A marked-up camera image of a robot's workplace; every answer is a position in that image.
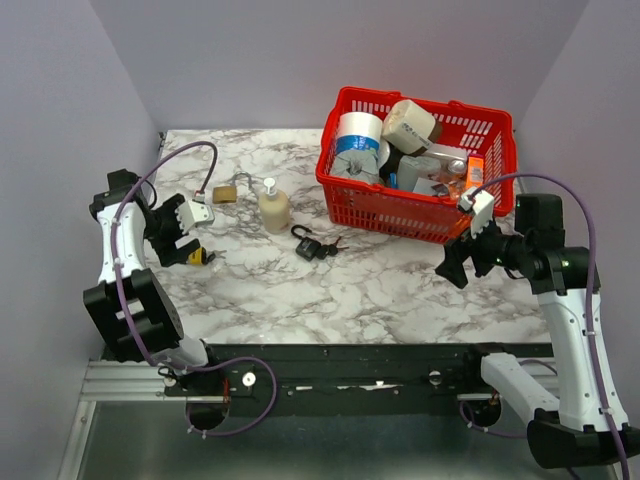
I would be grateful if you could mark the silver can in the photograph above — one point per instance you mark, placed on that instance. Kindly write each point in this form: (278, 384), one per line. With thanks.
(457, 167)

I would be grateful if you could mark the black mounting rail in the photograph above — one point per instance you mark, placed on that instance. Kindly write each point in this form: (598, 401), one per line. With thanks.
(345, 380)

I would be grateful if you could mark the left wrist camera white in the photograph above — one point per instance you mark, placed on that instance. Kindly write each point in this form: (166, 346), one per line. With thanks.
(192, 214)

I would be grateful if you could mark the beige pump lotion bottle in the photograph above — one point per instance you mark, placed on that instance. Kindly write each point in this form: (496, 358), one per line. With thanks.
(274, 207)

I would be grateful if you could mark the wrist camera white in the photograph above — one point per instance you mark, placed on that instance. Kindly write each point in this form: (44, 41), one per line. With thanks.
(479, 204)
(192, 214)

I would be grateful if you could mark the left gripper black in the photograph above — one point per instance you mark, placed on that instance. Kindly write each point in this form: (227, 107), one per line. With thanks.
(167, 250)

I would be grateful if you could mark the brass padlock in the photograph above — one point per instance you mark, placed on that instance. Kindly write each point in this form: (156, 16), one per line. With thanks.
(227, 193)

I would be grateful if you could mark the white blue paper roll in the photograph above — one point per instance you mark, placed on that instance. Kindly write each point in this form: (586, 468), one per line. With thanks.
(358, 131)

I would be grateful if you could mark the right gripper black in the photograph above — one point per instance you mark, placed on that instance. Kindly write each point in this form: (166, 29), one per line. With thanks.
(456, 251)

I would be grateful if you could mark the red plastic shopping basket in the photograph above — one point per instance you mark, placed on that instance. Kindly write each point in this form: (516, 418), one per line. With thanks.
(429, 212)

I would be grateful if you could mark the yellow black padlock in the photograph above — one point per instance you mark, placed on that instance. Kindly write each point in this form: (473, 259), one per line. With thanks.
(201, 257)

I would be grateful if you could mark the grey wrapped paper roll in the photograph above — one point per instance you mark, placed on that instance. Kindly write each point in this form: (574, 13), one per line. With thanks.
(357, 165)

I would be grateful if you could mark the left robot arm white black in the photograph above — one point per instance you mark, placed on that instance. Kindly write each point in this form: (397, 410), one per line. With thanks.
(132, 312)

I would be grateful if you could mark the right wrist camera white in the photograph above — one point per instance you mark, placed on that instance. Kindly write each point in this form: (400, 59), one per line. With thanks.
(479, 204)

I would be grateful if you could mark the grey carton box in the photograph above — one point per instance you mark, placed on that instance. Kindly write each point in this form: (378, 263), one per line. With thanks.
(411, 169)

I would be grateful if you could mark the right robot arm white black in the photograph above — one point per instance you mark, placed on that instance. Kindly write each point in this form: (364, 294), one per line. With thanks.
(584, 424)

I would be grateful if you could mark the orange box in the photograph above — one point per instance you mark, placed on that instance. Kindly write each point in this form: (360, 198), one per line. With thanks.
(475, 172)

